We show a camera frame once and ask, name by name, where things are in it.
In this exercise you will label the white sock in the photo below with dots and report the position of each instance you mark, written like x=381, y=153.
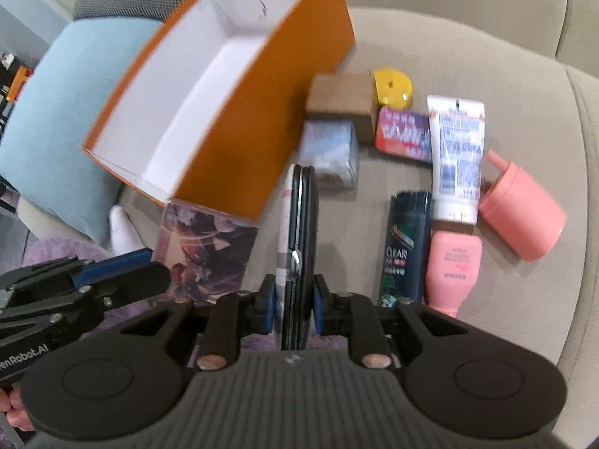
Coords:
x=124, y=236

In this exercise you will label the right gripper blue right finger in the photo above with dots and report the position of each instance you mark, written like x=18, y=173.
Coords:
x=323, y=302

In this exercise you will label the person's left hand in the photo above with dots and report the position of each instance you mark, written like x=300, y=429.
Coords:
x=11, y=404

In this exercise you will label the red floss pick box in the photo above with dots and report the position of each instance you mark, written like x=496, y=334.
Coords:
x=403, y=134

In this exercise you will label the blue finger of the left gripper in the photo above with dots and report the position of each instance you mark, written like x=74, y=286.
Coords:
x=113, y=267

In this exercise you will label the yellow tape measure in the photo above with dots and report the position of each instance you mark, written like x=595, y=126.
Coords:
x=393, y=88

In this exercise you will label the pink pump lotion bottle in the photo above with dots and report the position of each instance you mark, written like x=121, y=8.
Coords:
x=453, y=268

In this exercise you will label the light blue cushion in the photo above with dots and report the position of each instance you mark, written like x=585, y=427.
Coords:
x=41, y=149

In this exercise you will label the pink cup with lid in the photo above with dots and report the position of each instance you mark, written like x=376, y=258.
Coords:
x=521, y=211

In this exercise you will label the dark blue Clear bottle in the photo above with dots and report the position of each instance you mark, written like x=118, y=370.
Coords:
x=408, y=234

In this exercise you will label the orange cardboard box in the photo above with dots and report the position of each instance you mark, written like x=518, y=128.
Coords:
x=211, y=109

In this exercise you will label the plaid glasses case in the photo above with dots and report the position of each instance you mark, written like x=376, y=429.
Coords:
x=296, y=257

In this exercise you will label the white hand cream tube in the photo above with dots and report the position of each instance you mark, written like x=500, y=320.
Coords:
x=457, y=129

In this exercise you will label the purple fluffy sleeve forearm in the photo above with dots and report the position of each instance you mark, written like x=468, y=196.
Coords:
x=54, y=248

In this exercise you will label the clear plastic cube box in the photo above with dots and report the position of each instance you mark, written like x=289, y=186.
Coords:
x=331, y=148

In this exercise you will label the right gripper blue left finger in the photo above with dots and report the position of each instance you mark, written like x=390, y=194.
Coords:
x=266, y=304

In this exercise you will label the purple anime card box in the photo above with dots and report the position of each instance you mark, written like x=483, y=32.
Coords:
x=206, y=252

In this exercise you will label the brown cardboard box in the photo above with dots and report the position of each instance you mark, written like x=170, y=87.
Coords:
x=345, y=96

